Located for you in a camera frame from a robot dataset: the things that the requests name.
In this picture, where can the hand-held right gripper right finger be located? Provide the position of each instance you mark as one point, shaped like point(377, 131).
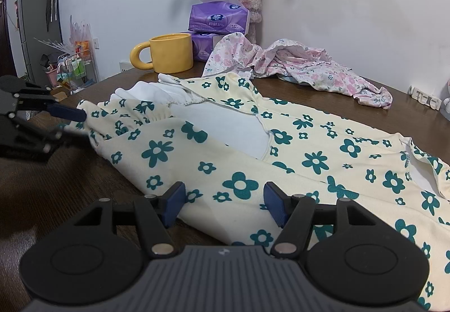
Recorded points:
point(276, 203)

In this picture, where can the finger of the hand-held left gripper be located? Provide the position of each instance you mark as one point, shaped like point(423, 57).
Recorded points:
point(68, 112)
point(42, 138)

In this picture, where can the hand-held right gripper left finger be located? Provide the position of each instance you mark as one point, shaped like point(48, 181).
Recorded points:
point(174, 203)

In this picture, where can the cream green floral garment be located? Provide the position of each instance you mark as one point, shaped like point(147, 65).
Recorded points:
point(246, 157)

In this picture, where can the snack storage shelf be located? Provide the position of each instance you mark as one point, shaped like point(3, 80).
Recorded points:
point(79, 66)

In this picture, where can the grey refrigerator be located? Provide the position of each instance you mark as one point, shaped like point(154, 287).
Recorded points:
point(35, 24)

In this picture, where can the dark door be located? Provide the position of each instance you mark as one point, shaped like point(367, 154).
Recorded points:
point(6, 38)

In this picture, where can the yellow mug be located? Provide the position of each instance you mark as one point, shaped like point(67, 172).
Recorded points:
point(172, 53)

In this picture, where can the pink floral garment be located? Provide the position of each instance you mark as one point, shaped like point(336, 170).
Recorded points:
point(298, 66)

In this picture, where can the purple tissue pack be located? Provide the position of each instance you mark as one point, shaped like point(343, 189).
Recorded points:
point(204, 46)
point(218, 18)

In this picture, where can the white astronaut speaker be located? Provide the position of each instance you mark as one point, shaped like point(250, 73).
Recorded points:
point(447, 101)

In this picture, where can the white wall outlet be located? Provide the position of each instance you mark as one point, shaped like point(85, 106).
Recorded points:
point(125, 65)

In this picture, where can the white wall socket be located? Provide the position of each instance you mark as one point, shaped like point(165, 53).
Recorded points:
point(96, 43)

